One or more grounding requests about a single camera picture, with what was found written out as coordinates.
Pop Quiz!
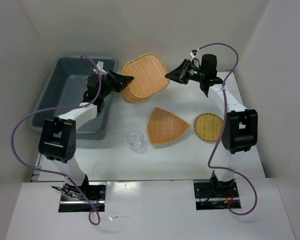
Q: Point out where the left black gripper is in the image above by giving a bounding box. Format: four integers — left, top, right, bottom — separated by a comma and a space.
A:
99, 70, 134, 100

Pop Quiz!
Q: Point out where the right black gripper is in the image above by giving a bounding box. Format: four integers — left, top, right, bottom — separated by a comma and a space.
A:
165, 59, 205, 85

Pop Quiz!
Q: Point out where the round orange woven plate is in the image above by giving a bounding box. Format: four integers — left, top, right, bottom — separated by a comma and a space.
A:
121, 87, 149, 103

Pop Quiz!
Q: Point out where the square orange woven plate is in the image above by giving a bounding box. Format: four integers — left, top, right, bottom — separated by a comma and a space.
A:
122, 53, 170, 98

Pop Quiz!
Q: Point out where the triangular orange woven plate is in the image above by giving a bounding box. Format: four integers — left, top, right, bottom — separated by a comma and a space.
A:
147, 107, 190, 145

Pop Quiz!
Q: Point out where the clear plastic cup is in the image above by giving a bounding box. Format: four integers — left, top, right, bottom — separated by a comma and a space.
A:
126, 130, 144, 153

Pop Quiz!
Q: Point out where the round yellow bamboo plate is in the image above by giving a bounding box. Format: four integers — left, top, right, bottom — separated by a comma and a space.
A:
193, 113, 223, 143

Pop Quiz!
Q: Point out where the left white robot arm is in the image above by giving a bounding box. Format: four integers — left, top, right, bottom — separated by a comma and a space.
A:
38, 70, 134, 200

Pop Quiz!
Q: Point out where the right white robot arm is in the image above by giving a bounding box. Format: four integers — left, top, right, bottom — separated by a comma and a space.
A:
165, 54, 258, 197

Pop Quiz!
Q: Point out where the grey plastic bin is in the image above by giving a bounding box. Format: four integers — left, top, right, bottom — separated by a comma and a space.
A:
33, 55, 113, 140

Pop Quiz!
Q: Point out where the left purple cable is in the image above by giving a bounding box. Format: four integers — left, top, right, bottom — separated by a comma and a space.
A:
11, 55, 106, 226

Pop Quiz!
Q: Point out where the purple cable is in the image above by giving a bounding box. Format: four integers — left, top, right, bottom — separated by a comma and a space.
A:
189, 42, 258, 216
11, 55, 106, 226

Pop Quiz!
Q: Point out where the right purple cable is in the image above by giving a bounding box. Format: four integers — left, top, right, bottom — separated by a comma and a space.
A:
189, 42, 258, 216

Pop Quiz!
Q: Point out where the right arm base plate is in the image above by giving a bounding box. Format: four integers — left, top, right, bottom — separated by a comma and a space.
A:
193, 181, 242, 211

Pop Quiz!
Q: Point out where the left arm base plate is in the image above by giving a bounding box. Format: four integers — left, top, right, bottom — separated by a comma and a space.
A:
58, 181, 108, 213

